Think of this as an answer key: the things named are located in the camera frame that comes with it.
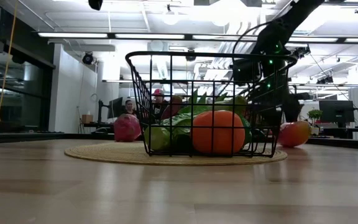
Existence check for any round green fruit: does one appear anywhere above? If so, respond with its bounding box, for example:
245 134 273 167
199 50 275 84
218 95 254 146

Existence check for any black camera cable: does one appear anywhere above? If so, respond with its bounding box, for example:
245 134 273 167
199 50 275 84
231 21 275 63

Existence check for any black wire basket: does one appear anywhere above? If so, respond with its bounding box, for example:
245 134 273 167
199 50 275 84
125 50 298 159

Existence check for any green romaine lettuce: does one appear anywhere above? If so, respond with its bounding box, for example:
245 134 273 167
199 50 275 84
144 88 253 153

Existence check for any black spotlight cluster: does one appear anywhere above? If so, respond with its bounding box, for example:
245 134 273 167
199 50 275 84
316 73 334 85

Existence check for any black computer monitor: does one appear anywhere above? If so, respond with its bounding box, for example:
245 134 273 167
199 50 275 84
318 100 355 124
107 96 124 119

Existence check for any dark office desk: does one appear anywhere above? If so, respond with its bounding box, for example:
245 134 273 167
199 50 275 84
317 123 358 140

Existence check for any green potted plant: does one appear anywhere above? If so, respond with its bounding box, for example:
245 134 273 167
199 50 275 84
307 108 323 136

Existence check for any red and yellow mango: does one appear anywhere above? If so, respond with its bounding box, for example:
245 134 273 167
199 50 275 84
277 120 312 148

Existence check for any orange citrus fruit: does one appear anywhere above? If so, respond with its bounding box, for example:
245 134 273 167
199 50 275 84
191 110 247 156

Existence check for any black table frame rail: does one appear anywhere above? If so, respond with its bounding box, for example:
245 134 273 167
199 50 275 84
306 136 358 152
0 133 65 144
63 133 117 141

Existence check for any round woven straw placemat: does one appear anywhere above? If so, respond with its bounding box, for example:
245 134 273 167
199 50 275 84
63 141 288 167

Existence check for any silver ceiling duct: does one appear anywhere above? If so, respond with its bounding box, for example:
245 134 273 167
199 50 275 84
216 0 351 75

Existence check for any pink dragon fruit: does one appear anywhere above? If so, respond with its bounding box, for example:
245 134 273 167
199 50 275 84
113 113 142 143

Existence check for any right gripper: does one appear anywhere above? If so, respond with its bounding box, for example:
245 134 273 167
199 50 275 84
252 70 310 131

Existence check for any person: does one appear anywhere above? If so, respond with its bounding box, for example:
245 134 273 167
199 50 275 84
121 99 139 119
150 89 168 122

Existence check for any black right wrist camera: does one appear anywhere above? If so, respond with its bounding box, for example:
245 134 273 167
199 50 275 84
233 58 260 83

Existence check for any black ceiling camera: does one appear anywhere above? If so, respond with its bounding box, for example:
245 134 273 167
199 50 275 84
81 51 94 65
185 48 198 62
290 45 311 60

